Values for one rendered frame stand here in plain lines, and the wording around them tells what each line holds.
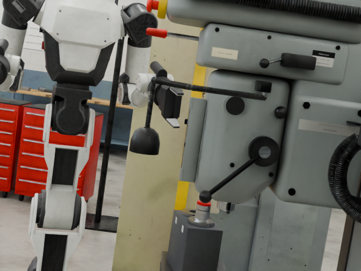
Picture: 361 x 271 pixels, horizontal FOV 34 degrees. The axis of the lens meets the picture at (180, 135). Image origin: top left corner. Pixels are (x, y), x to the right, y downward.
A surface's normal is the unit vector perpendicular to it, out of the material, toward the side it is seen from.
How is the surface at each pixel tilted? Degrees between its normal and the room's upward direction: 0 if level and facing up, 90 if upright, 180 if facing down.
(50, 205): 86
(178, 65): 90
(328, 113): 90
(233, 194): 123
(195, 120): 90
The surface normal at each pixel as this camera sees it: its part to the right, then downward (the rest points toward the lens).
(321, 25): 0.04, 0.12
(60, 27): 0.26, 0.15
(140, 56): 0.30, 0.43
